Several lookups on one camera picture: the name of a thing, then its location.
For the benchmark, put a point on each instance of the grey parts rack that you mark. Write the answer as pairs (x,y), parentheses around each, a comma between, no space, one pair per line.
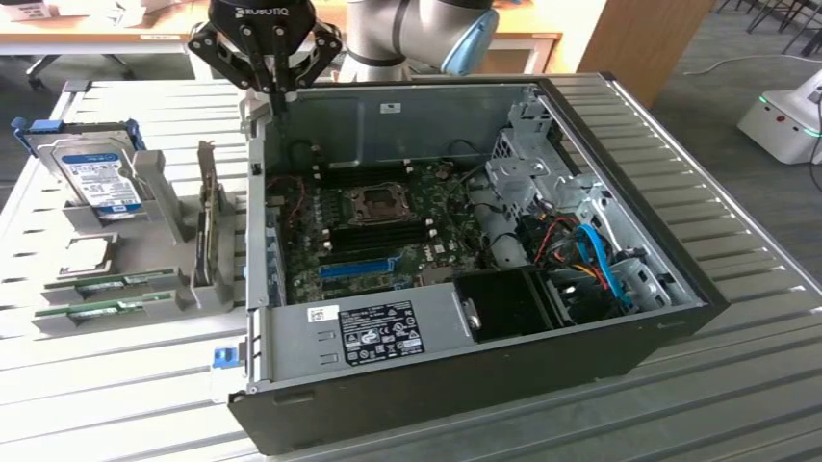
(160,250)

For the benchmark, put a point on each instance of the black fan shroud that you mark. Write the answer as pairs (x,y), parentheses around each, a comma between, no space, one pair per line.
(500,303)

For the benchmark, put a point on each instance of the brown wooden cabinet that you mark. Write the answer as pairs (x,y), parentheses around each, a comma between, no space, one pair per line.
(635,43)

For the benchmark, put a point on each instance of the green RAM stick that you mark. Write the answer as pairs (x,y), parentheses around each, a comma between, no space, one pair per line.
(109,285)
(96,309)

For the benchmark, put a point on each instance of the black open PC case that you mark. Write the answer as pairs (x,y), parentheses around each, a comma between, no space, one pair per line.
(488,366)

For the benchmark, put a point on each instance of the hard disk with blue caddy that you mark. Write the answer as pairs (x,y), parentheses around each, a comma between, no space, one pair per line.
(96,173)

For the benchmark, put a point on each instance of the graphics card with metal bracket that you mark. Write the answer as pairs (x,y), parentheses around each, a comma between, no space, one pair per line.
(206,216)

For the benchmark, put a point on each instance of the empty CPU socket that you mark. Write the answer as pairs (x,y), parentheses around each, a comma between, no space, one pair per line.
(377,206)

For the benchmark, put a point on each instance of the white cardboard box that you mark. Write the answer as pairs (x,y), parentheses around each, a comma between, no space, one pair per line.
(44,9)

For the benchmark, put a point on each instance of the black RAM slots bank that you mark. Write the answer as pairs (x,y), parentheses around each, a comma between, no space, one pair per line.
(363,169)
(379,238)

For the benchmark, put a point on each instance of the silver metal disk bay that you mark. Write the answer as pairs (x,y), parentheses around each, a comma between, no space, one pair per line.
(516,168)

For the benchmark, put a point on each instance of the silver CPU chip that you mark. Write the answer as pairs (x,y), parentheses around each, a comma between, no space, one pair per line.
(86,255)

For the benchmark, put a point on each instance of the green Dell motherboard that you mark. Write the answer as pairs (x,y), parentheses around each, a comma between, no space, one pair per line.
(443,216)

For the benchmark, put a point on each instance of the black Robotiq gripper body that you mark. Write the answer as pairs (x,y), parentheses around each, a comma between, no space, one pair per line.
(262,12)

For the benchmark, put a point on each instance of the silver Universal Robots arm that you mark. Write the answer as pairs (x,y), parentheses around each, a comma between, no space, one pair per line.
(411,29)

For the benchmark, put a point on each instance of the blue case latch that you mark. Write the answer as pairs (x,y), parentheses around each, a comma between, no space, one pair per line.
(222,358)

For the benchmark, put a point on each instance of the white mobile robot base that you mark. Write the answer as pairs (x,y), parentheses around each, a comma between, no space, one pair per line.
(783,125)

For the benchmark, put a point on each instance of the blue expansion slot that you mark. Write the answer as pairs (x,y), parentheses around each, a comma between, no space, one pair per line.
(356,270)

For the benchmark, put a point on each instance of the grey power supply unit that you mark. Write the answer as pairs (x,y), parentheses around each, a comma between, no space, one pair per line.
(301,337)

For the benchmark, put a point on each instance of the black office chairs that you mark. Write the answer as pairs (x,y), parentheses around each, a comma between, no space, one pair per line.
(779,19)

